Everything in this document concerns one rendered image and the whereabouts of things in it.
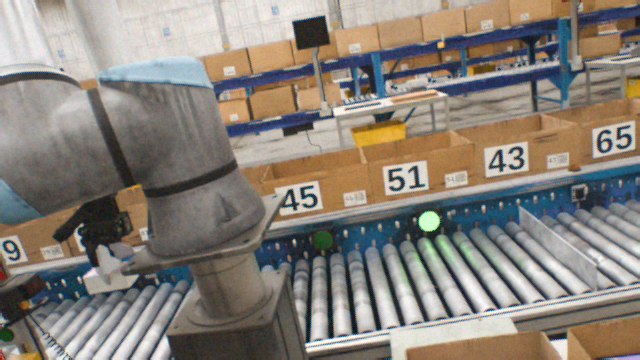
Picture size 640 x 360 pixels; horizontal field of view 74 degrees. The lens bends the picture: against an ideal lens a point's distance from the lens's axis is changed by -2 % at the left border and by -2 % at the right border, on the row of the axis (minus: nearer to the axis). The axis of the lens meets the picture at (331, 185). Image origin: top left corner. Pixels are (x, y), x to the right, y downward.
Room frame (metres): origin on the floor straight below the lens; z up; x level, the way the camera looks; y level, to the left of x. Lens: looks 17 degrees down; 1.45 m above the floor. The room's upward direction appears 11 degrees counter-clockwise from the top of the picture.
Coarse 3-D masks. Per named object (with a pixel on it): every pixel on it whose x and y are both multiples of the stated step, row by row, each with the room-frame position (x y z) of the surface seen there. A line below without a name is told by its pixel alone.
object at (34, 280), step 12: (24, 276) 0.93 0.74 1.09; (36, 276) 0.93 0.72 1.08; (0, 288) 0.89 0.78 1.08; (12, 288) 0.89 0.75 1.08; (24, 288) 0.89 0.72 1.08; (36, 288) 0.91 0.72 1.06; (0, 300) 0.89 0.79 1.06; (12, 300) 0.89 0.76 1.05; (24, 300) 0.89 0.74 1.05; (12, 312) 0.90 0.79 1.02; (24, 312) 0.91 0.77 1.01; (12, 324) 0.90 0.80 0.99
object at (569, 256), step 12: (528, 216) 1.35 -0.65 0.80; (528, 228) 1.36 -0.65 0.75; (540, 228) 1.27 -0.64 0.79; (540, 240) 1.27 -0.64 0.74; (552, 240) 1.19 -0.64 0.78; (564, 240) 1.13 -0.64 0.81; (552, 252) 1.19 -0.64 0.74; (564, 252) 1.12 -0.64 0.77; (576, 252) 1.06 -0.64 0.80; (564, 264) 1.12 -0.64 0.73; (576, 264) 1.06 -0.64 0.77; (588, 264) 1.00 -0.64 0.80; (588, 276) 1.00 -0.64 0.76
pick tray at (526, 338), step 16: (496, 336) 0.73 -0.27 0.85; (512, 336) 0.72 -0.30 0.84; (528, 336) 0.72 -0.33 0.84; (544, 336) 0.70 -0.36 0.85; (416, 352) 0.74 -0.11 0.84; (432, 352) 0.74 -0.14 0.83; (448, 352) 0.74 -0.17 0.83; (464, 352) 0.73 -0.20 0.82; (480, 352) 0.73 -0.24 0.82; (496, 352) 0.73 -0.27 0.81; (512, 352) 0.72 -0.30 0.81; (528, 352) 0.72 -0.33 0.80; (544, 352) 0.70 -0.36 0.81
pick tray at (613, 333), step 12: (588, 324) 0.71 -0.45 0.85; (600, 324) 0.70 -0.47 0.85; (612, 324) 0.70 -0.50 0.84; (624, 324) 0.70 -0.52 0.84; (636, 324) 0.70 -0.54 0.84; (576, 336) 0.71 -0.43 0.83; (588, 336) 0.71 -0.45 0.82; (600, 336) 0.70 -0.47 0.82; (612, 336) 0.70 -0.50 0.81; (624, 336) 0.70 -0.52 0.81; (636, 336) 0.70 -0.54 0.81; (576, 348) 0.67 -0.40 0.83; (588, 348) 0.71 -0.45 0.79; (600, 348) 0.70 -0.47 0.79; (612, 348) 0.70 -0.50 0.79; (624, 348) 0.70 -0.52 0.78; (636, 348) 0.69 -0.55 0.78
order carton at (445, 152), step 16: (384, 144) 1.81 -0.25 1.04; (400, 144) 1.81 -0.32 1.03; (416, 144) 1.81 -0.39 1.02; (432, 144) 1.80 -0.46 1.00; (448, 144) 1.80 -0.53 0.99; (464, 144) 1.61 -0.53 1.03; (368, 160) 1.81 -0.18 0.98; (384, 160) 1.52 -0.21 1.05; (400, 160) 1.52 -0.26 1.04; (416, 160) 1.52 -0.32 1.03; (432, 160) 1.52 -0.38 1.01; (448, 160) 1.51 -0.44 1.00; (464, 160) 1.51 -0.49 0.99; (432, 176) 1.52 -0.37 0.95; (384, 192) 1.52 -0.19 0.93; (416, 192) 1.52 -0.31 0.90; (432, 192) 1.52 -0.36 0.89
